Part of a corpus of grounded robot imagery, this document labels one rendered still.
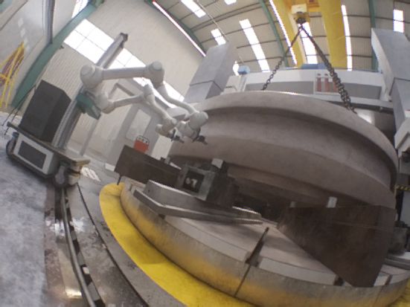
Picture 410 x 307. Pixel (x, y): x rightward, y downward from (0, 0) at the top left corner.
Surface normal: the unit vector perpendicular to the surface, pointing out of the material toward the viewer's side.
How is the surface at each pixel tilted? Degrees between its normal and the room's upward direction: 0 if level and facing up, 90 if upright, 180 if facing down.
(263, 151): 90
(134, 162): 90
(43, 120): 90
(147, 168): 90
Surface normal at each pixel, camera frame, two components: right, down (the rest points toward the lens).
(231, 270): -0.41, -0.34
